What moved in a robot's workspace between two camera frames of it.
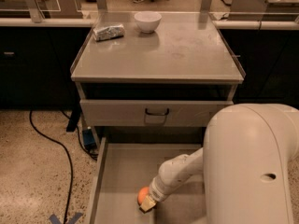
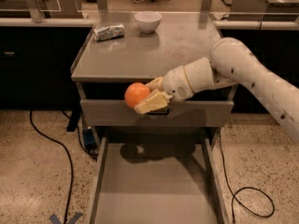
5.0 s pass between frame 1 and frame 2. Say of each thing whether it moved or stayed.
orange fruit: moved
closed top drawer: stayed
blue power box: stayed
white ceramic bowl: stayed
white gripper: moved
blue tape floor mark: stayed
